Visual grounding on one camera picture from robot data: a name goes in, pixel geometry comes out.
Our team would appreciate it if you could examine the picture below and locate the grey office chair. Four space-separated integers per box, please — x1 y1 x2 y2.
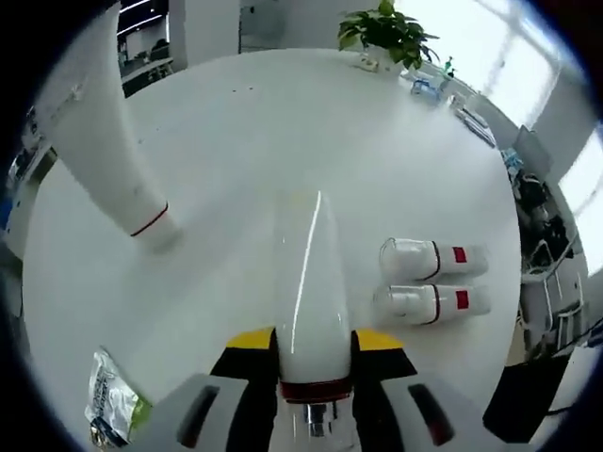
511 124 553 183

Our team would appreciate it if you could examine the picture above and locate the blue white tissue pack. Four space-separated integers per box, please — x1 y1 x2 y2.
410 77 442 101

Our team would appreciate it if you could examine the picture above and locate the green potted plant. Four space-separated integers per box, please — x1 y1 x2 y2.
336 0 440 73

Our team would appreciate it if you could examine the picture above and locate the large red-collared skincare bottle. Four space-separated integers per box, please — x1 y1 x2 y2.
271 189 355 452

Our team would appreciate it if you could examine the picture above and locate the white skincare tube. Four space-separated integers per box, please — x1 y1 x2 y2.
33 0 186 254

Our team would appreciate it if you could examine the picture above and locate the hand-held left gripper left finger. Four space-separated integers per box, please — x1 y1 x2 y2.
126 326 284 452

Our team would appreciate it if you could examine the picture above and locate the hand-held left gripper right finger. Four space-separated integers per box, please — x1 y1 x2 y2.
350 328 501 452

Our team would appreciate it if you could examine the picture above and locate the black flat object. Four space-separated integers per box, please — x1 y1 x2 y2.
482 355 571 444

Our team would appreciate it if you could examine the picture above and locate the green black skincare sachet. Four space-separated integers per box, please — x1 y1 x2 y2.
84 347 155 446

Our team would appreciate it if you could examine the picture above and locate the grey document stack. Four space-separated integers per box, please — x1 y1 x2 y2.
454 93 498 147

